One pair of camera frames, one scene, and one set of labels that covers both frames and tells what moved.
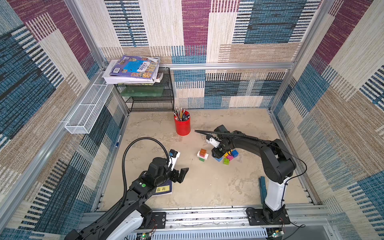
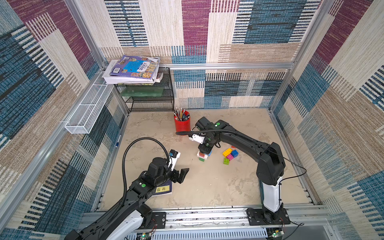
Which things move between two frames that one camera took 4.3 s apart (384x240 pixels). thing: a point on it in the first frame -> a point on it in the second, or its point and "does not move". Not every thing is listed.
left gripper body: x=173 y=175 does not move
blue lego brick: x=235 y=153 does not move
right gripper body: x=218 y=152 -> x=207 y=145
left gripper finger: x=181 y=177 does not move
